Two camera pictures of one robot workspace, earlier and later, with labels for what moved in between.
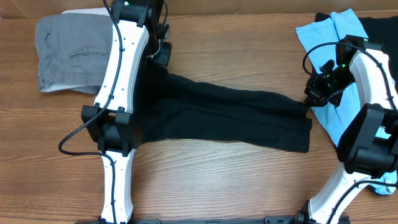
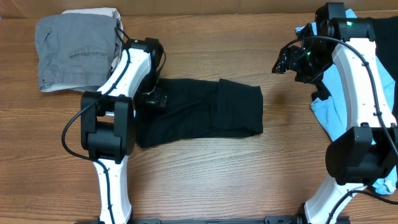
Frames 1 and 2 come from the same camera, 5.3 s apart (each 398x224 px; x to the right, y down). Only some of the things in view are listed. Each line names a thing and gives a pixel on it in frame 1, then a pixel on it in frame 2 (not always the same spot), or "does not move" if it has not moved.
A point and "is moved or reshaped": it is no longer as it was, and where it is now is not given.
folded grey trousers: x=73 y=51 does not move
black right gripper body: x=331 y=85 to x=310 y=64
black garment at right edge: x=382 y=29 does not move
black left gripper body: x=161 y=57 to x=150 y=91
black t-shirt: x=180 y=107 is moved or reshaped
